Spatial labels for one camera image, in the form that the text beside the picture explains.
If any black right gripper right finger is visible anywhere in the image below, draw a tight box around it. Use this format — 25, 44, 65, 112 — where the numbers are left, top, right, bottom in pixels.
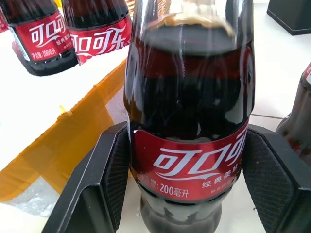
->
242, 125, 311, 233

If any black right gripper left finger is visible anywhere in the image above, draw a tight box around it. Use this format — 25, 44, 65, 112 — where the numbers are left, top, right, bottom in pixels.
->
41, 121, 130, 233

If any cola bottle with red label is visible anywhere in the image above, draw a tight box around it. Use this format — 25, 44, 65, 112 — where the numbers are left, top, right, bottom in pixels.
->
0, 0, 79, 77
0, 8, 9, 33
276, 62, 311, 169
123, 0, 256, 233
61, 0, 133, 66

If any white foam box yellow tape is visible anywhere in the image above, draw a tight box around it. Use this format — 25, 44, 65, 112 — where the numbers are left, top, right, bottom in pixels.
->
0, 25, 129, 218

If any black box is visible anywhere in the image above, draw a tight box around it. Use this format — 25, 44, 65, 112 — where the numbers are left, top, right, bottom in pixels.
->
266, 0, 311, 36

